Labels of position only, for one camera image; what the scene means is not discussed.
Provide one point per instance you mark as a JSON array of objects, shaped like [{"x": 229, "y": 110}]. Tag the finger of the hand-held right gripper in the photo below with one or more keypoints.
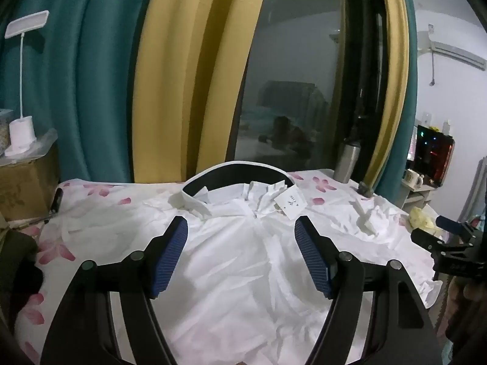
[
  {"x": 449, "y": 223},
  {"x": 426, "y": 238}
]

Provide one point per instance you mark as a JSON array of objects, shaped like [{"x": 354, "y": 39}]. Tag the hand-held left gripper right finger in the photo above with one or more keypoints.
[{"x": 310, "y": 254}]

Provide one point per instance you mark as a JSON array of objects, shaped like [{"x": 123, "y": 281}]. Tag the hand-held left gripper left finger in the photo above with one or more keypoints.
[{"x": 171, "y": 258}]

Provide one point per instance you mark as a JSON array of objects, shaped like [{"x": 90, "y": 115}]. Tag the white shirt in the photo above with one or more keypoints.
[{"x": 236, "y": 273}]

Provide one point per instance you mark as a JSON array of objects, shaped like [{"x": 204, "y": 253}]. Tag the yellow crumpled bag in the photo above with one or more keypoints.
[{"x": 422, "y": 220}]

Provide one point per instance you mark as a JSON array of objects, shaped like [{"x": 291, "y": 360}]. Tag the white shelf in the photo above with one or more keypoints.
[{"x": 418, "y": 197}]

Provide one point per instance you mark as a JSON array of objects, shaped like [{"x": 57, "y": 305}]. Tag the white mug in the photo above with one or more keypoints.
[{"x": 413, "y": 180}]

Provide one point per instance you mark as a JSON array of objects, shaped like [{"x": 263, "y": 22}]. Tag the white paper tag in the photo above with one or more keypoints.
[{"x": 290, "y": 202}]

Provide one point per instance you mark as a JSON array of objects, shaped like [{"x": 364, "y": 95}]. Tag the lit computer case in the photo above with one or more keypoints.
[{"x": 433, "y": 156}]

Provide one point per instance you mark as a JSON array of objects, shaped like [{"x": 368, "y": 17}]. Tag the floral bedsheet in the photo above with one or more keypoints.
[{"x": 327, "y": 186}]

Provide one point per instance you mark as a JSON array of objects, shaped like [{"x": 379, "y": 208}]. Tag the small grey figurine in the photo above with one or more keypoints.
[{"x": 366, "y": 190}]

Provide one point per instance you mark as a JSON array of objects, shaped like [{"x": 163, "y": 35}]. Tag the steel thermos bottle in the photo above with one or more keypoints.
[{"x": 346, "y": 163}]

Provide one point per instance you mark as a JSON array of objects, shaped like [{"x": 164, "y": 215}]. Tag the black white-rimmed curved band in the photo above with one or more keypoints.
[{"x": 228, "y": 175}]

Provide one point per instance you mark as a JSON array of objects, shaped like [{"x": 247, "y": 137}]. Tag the narrow teal curtain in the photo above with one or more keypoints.
[{"x": 411, "y": 121}]

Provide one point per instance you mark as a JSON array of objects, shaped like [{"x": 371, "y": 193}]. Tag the narrow yellow curtain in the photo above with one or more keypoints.
[{"x": 392, "y": 83}]

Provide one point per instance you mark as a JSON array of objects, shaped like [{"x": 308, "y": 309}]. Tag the cardboard box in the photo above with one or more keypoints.
[{"x": 23, "y": 186}]

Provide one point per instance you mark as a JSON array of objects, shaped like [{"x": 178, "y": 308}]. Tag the clear plastic sheet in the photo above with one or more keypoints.
[{"x": 47, "y": 142}]

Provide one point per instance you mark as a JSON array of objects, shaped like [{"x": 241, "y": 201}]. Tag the white air conditioner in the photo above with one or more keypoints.
[{"x": 452, "y": 51}]

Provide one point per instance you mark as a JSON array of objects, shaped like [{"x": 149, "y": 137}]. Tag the wide yellow curtain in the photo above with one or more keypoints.
[{"x": 190, "y": 83}]

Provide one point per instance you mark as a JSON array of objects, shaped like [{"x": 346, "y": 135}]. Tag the dark glass window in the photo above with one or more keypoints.
[{"x": 296, "y": 64}]

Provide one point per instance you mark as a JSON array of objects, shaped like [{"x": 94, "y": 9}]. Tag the wide teal curtain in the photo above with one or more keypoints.
[{"x": 95, "y": 83}]

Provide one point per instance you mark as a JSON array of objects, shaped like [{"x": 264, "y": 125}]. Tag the white desk lamp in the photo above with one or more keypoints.
[{"x": 23, "y": 129}]

